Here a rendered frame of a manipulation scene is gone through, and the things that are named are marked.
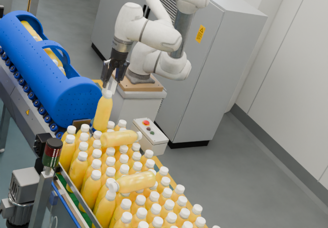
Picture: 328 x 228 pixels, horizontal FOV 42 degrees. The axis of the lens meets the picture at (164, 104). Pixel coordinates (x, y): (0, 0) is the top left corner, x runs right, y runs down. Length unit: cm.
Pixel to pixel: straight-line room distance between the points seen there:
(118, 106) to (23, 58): 69
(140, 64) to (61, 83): 72
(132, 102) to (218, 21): 119
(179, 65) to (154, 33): 88
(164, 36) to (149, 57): 92
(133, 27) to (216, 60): 202
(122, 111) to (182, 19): 75
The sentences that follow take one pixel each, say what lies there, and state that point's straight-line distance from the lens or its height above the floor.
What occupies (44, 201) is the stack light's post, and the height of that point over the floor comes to 96.
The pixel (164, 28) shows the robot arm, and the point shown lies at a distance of 182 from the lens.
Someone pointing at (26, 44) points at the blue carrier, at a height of 119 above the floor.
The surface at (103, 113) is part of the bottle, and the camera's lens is 204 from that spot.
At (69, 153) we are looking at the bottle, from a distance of 200.
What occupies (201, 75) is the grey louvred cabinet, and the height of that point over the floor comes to 83.
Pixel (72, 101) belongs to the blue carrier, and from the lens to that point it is 219.
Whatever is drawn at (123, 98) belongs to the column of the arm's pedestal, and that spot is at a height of 94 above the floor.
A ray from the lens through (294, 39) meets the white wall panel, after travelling 466.
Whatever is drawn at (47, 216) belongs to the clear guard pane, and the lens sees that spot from 206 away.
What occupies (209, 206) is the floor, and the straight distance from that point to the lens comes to 370.
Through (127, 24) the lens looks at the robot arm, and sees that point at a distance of 182.
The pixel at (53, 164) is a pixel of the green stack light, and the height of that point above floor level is 118.
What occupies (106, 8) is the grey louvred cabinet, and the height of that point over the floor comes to 61.
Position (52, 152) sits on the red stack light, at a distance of 166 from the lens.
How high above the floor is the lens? 225
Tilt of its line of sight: 28 degrees down
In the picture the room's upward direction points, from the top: 20 degrees clockwise
